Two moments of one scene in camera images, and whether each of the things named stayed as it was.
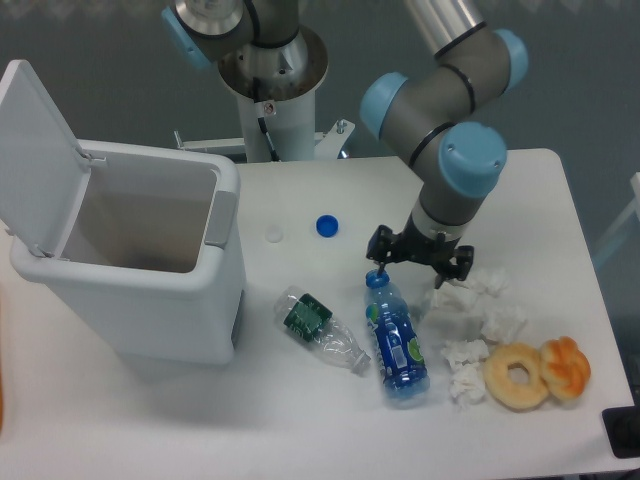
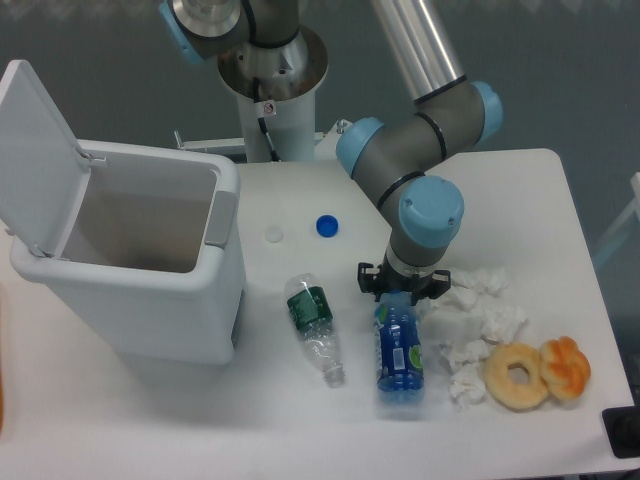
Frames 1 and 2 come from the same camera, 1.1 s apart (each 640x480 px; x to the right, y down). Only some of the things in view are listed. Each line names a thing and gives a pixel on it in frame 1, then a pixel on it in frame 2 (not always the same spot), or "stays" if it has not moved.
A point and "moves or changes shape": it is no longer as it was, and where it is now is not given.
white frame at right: x=635 y=206 stays
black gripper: x=413 y=245 -> x=385 y=278
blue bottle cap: x=327 y=226 stays
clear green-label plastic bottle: x=310 y=320 moves or changes shape
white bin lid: x=44 y=174 stays
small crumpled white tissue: x=467 y=378 stays
